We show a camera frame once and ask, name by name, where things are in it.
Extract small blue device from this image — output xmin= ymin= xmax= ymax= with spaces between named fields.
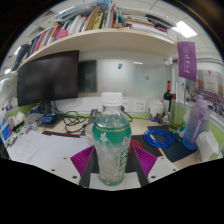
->
xmin=41 ymin=113 xmax=58 ymax=125

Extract flat round red coaster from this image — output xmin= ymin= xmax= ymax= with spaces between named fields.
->
xmin=129 ymin=139 xmax=144 ymax=154

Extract white ceramic jar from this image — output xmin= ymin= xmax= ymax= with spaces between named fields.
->
xmin=148 ymin=99 xmax=165 ymax=118

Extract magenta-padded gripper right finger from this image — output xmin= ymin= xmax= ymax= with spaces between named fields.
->
xmin=128 ymin=144 xmax=180 ymax=188

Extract white shelf with books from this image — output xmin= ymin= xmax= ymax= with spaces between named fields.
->
xmin=11 ymin=0 xmax=179 ymax=73

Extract tall clear glass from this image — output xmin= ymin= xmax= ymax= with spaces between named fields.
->
xmin=169 ymin=99 xmax=185 ymax=134

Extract grey metal laptop stand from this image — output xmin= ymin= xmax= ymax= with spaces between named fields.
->
xmin=79 ymin=108 xmax=101 ymax=136

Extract white wall socket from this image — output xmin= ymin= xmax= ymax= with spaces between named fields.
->
xmin=133 ymin=99 xmax=147 ymax=114
xmin=121 ymin=99 xmax=131 ymax=113

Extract black computer monitor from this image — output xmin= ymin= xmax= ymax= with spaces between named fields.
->
xmin=16 ymin=49 xmax=80 ymax=108

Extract black desk mat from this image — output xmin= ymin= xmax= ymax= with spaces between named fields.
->
xmin=129 ymin=133 xmax=166 ymax=160

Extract coiled blue cable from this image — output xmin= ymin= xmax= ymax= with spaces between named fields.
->
xmin=143 ymin=128 xmax=176 ymax=150

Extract purple hanging banner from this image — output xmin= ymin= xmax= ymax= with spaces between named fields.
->
xmin=176 ymin=41 xmax=198 ymax=83

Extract small white paper sheet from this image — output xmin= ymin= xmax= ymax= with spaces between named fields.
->
xmin=88 ymin=171 xmax=142 ymax=192

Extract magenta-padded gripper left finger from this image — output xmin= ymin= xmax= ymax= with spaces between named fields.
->
xmin=49 ymin=145 xmax=100 ymax=188

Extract clear plastic box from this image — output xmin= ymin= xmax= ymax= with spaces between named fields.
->
xmin=24 ymin=113 xmax=45 ymax=128

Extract ceiling lights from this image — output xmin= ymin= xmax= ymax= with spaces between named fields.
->
xmin=3 ymin=20 xmax=198 ymax=76

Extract green-labelled clear drink bottle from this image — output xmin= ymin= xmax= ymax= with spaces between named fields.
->
xmin=91 ymin=91 xmax=133 ymax=187

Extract dark wine bottle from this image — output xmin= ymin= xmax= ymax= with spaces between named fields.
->
xmin=162 ymin=79 xmax=174 ymax=113

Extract written white paper sheet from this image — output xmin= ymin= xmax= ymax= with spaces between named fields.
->
xmin=7 ymin=130 xmax=51 ymax=164

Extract dark wall panel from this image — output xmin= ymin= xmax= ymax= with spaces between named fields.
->
xmin=78 ymin=59 xmax=98 ymax=94

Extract group photo poster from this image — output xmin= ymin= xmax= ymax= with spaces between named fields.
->
xmin=193 ymin=69 xmax=224 ymax=118

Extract black cables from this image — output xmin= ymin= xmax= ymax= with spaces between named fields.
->
xmin=49 ymin=103 xmax=92 ymax=134

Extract large white paper sheet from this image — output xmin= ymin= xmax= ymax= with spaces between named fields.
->
xmin=26 ymin=134 xmax=91 ymax=172

